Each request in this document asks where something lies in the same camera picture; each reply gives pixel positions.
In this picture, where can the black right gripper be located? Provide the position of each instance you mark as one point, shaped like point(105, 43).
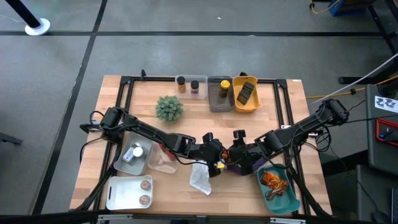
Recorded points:
point(245, 155)

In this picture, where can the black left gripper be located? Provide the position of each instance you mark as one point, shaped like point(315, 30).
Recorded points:
point(214, 154)

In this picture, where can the white cloth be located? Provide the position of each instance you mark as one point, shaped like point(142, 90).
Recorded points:
point(200, 180)

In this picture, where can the purple cloth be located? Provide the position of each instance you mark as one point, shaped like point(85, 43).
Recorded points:
point(260, 162)

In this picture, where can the green spice tin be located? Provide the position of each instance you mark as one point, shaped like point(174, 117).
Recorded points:
point(245, 93)

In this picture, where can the white-lid spice jar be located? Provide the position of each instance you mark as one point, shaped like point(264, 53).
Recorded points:
point(138, 152)

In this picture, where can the purple spice bottle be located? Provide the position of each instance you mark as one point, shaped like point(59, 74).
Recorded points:
point(195, 87)

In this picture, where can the yellow-lid spice jar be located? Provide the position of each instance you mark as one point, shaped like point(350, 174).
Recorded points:
point(224, 84)

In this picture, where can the orange spice bottle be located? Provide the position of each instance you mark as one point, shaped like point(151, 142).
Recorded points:
point(181, 85)

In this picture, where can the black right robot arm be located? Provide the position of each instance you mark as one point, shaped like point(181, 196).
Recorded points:
point(304, 126)

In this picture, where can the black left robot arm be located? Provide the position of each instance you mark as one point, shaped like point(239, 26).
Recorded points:
point(149, 132)

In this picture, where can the clear plastic bin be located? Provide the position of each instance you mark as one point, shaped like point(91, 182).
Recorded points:
point(161, 165)
point(202, 93)

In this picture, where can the teal plastic bin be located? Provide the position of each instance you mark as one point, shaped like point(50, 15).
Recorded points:
point(280, 207)

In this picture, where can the yellow plastic bin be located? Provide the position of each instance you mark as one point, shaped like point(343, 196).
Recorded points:
point(245, 109)

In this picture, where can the grey plastic bin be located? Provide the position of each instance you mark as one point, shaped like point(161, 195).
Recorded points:
point(214, 104)

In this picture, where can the frosted plastic bin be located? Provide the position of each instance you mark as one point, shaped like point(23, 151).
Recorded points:
point(136, 166)

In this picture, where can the green artificial plant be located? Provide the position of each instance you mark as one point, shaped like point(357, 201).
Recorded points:
point(168, 109)

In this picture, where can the white plastic bin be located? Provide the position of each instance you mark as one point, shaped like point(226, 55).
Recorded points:
point(124, 193)

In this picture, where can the dark grey cabinet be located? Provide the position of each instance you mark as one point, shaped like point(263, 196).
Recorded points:
point(379, 193)

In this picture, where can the red black device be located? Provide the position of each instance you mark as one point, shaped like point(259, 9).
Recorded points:
point(381, 124)

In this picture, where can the white sticker black print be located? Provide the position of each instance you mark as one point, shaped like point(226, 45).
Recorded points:
point(385, 104)

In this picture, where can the black rig crossbar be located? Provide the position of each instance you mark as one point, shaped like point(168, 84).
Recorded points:
point(46, 217)

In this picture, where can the blue box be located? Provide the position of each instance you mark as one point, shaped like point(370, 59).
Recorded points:
point(345, 9)

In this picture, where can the black metal stand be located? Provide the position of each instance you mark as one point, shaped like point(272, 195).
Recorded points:
point(384, 25)

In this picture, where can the grey metal foot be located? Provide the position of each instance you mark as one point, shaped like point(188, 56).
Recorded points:
point(9, 138)

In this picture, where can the black pole white base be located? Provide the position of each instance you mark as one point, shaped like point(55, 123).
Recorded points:
point(37, 26)

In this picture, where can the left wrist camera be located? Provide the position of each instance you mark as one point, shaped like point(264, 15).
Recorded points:
point(208, 137)

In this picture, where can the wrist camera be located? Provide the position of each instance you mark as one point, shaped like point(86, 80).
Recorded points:
point(239, 134)
point(208, 137)

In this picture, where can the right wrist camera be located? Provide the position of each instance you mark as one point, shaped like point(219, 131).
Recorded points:
point(239, 134)

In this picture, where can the black frame clamp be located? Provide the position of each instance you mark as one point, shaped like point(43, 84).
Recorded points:
point(243, 74)
point(143, 74)

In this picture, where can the black table frame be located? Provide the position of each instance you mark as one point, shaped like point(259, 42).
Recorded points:
point(155, 78)

